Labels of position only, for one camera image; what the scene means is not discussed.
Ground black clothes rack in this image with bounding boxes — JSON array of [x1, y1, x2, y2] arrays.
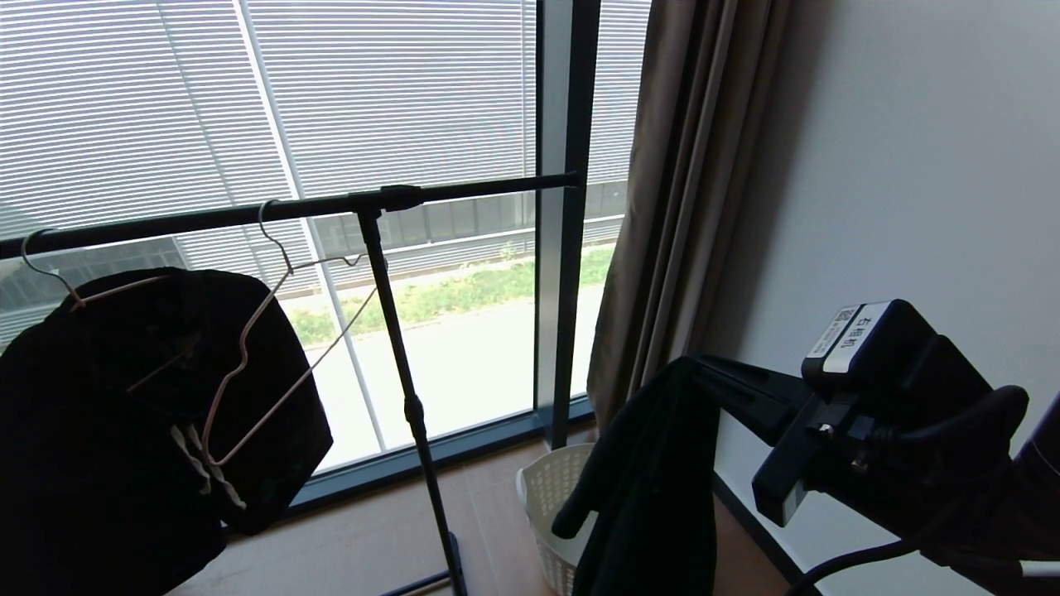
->
[[0, 171, 581, 596]]

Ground brown curtain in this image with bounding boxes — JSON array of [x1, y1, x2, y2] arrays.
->
[[586, 0, 796, 431]]

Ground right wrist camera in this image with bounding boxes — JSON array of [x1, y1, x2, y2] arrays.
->
[[802, 300, 995, 419]]

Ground pink clothes hanger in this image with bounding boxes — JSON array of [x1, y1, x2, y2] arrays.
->
[[21, 228, 204, 392], [201, 199, 382, 469]]

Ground black cable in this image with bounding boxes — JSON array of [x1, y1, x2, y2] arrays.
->
[[787, 538, 924, 596]]

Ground window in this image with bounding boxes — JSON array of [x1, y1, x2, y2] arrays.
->
[[0, 0, 655, 514]]

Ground white laundry basket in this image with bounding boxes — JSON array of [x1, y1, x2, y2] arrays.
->
[[515, 443, 599, 596]]

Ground black T-shirt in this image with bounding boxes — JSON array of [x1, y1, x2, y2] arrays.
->
[[551, 356, 721, 596]]

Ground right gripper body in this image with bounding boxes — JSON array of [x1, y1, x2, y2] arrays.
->
[[752, 396, 1024, 557]]

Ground black shorts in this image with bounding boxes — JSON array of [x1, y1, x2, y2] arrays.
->
[[0, 267, 334, 596]]

